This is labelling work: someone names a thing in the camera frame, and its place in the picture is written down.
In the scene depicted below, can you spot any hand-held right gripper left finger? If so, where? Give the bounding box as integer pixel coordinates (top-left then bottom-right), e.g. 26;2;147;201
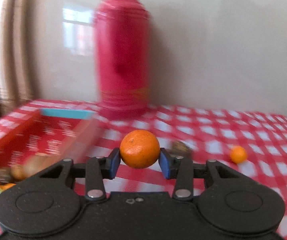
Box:
37;148;120;202

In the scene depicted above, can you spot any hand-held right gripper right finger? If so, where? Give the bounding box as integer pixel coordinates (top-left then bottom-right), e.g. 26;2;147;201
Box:
158;148;242;202

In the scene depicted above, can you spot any brown kiwi with sticker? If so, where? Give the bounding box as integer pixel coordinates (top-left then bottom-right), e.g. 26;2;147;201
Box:
25;155;56;178

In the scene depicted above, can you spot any small tan round fruit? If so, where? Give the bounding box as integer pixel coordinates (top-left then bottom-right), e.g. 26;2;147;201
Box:
11;166;26;180

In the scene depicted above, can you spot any red and orange cardboard box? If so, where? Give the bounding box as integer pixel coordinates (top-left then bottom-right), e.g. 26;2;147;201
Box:
0;108;96;193

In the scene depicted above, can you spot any dark water chestnut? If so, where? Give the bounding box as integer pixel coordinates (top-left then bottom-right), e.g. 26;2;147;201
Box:
0;169;12;183
171;141;193;154

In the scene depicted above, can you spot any small orange mandarin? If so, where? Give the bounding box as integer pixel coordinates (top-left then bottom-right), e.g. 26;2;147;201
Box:
229;145;248;164

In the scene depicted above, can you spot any red checkered tablecloth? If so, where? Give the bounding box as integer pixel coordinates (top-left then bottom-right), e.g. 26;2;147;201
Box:
0;99;287;240

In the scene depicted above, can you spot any red thermos flask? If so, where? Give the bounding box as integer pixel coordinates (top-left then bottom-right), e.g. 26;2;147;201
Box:
92;0;151;120

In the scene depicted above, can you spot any beige curtain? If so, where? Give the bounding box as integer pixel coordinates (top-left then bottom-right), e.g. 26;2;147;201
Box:
0;0;41;110

